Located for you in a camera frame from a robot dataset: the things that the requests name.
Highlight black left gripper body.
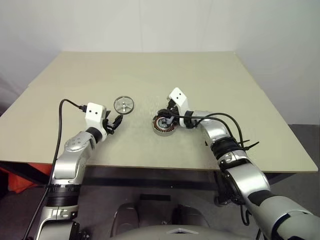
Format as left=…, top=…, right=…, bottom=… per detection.
left=101, top=117, right=115, bottom=137

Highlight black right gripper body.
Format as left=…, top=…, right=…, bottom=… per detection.
left=165, top=98, right=180, bottom=117

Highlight round motor housing copper windings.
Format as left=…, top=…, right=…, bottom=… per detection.
left=151, top=113, right=177, bottom=137

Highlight black flat floor strip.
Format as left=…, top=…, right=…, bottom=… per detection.
left=139, top=194, right=171, bottom=202

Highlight black zip tie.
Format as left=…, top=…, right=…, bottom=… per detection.
left=238, top=139, right=261, bottom=152

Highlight dark rounded shape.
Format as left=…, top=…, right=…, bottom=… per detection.
left=171, top=203, right=210, bottom=229
left=111, top=202, right=140, bottom=236

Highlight orange fabric object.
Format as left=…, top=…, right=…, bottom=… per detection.
left=0, top=161, right=55, bottom=194

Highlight grey robot torso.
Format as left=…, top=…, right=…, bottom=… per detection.
left=106, top=223, right=221, bottom=240

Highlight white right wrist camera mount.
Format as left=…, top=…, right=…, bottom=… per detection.
left=168, top=87, right=195, bottom=129

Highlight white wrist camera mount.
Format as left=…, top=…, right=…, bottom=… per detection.
left=84, top=102, right=108, bottom=134
left=168, top=87, right=195, bottom=129

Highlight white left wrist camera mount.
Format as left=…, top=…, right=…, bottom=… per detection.
left=84, top=102, right=108, bottom=134

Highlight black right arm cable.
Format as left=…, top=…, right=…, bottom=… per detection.
left=171, top=112, right=247, bottom=148

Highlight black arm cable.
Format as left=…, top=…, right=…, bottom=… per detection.
left=23, top=99, right=88, bottom=240
left=171, top=112, right=247, bottom=148

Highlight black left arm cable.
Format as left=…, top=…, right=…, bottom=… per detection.
left=23, top=99, right=88, bottom=240

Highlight black metal table frame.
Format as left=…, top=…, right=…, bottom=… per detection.
left=0, top=160, right=295, bottom=208

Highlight short black looped cable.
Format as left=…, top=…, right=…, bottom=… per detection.
left=239, top=203, right=254, bottom=227

